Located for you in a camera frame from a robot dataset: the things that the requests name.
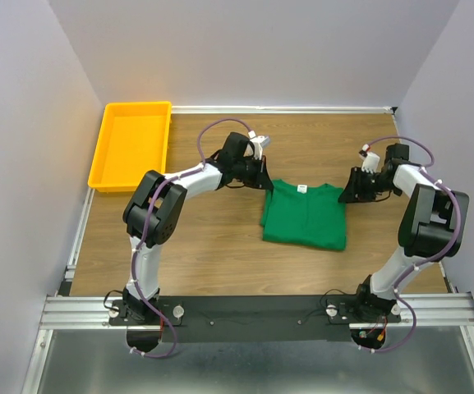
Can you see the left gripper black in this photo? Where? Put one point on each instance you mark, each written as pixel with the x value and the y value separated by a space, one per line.
pixel 260 171

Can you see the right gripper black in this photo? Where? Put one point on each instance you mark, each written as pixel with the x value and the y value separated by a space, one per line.
pixel 353 191

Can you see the green t shirt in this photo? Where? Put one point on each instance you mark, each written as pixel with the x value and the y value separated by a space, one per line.
pixel 305 215

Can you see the yellow plastic tray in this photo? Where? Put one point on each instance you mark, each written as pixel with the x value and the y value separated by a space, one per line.
pixel 133 139

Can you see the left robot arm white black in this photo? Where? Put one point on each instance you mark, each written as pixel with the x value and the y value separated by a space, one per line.
pixel 153 211

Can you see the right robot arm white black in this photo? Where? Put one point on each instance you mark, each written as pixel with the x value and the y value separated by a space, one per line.
pixel 430 230

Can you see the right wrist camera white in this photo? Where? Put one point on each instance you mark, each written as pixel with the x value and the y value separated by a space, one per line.
pixel 370 160

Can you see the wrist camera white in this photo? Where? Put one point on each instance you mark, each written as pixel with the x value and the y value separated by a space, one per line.
pixel 370 160
pixel 258 144

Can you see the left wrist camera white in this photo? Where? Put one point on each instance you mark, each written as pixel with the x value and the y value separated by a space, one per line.
pixel 258 144

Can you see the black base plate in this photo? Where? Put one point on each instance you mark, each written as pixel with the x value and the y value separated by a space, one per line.
pixel 256 318

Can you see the aluminium front rail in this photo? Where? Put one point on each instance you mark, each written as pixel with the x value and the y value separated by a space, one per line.
pixel 88 313

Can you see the aluminium right side rail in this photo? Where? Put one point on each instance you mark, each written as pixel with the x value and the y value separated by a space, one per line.
pixel 446 271

